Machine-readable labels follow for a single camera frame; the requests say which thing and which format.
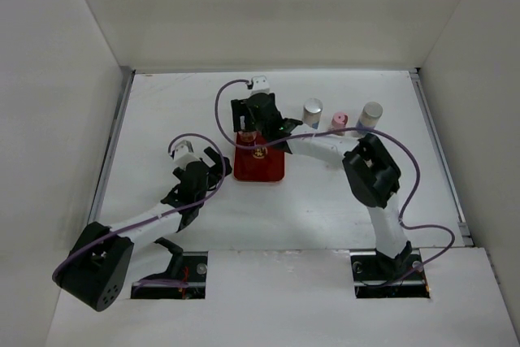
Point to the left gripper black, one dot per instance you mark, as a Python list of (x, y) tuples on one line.
[(215, 158)]

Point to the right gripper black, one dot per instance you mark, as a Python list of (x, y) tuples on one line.
[(240, 109)]

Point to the white cap red label jar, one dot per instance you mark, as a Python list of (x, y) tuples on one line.
[(245, 137)]

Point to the silver cap tall bottle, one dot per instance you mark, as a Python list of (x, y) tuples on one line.
[(312, 112)]

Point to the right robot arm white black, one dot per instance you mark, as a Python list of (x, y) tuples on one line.
[(372, 174)]

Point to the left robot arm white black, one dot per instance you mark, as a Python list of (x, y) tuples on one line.
[(97, 265)]

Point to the red rectangular tray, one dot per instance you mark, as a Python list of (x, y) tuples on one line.
[(261, 165)]

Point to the pink cap spice bottle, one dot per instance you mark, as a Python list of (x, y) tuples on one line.
[(339, 123)]

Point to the silver cap blue label bottle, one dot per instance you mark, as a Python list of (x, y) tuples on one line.
[(368, 119)]

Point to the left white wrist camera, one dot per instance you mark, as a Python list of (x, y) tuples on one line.
[(183, 154)]

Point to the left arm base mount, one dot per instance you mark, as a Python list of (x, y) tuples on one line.
[(184, 278)]

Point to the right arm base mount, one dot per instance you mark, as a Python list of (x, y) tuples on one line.
[(370, 281)]

